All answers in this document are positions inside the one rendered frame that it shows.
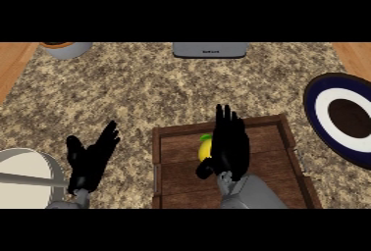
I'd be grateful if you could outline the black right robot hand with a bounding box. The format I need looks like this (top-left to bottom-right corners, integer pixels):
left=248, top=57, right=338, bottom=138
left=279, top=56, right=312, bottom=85
left=194, top=103, right=253, bottom=182

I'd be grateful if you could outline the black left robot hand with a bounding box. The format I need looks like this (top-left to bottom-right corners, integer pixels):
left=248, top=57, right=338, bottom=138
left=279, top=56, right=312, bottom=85
left=65, top=120, right=121, bottom=196

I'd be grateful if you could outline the yellow lemon with green leaf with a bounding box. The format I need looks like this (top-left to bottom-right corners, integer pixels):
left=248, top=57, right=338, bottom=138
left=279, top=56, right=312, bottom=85
left=197, top=132, right=214, bottom=163

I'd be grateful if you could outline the brown wooden tray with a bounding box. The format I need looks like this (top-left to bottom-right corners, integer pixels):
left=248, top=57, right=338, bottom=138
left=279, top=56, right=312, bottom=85
left=151, top=113, right=324, bottom=210

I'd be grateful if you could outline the navy white brown plate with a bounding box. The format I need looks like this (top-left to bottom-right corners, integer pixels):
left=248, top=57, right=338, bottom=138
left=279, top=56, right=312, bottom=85
left=302, top=72, right=371, bottom=171

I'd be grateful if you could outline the white round pot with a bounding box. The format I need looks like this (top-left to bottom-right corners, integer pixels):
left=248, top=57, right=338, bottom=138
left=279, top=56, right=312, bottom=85
left=0, top=147, right=69, bottom=210

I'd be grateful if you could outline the grey appliance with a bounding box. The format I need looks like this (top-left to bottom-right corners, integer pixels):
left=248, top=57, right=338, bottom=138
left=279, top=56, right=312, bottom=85
left=171, top=41, right=251, bottom=60

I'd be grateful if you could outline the grey pot with orange rim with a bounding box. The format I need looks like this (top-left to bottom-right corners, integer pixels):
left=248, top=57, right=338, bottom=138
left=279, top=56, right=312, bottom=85
left=38, top=41, right=95, bottom=61

